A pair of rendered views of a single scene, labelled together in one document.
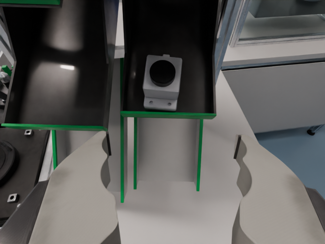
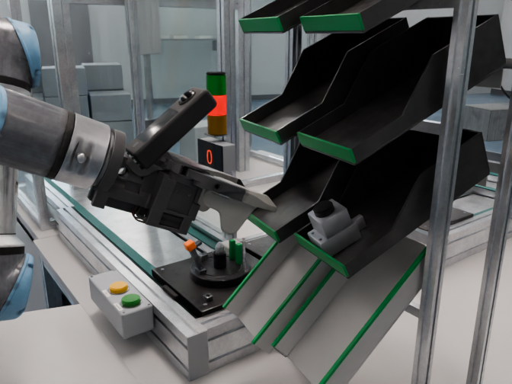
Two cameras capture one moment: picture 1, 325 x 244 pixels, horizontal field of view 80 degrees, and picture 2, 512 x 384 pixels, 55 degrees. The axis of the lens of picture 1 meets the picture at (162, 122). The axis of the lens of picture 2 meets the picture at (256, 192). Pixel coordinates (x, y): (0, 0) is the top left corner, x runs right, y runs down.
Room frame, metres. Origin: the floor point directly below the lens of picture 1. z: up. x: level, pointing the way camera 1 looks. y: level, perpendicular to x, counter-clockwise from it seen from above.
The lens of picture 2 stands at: (-0.21, -0.56, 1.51)
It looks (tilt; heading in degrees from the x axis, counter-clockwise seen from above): 18 degrees down; 63
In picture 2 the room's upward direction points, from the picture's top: straight up
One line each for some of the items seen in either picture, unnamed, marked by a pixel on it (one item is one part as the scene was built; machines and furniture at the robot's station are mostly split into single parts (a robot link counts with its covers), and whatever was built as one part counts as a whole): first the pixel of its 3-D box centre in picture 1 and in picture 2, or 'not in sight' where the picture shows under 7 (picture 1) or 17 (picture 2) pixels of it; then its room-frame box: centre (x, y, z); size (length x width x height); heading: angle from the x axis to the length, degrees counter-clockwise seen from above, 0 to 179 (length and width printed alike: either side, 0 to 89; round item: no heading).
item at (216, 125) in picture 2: not in sight; (217, 123); (0.27, 0.62, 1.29); 0.05 x 0.05 x 0.05
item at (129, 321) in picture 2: not in sight; (120, 301); (-0.04, 0.46, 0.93); 0.21 x 0.07 x 0.06; 100
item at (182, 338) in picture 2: not in sight; (116, 269); (-0.01, 0.66, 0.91); 0.89 x 0.06 x 0.11; 100
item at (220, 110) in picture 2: not in sight; (216, 104); (0.27, 0.62, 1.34); 0.05 x 0.05 x 0.05
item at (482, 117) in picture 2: not in sight; (497, 104); (6.61, 4.66, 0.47); 0.98 x 0.81 x 0.94; 170
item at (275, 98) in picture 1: (258, 76); not in sight; (1.20, -0.74, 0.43); 1.11 x 0.68 x 0.86; 100
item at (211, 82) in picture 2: not in sight; (216, 84); (0.27, 0.62, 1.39); 0.05 x 0.05 x 0.05
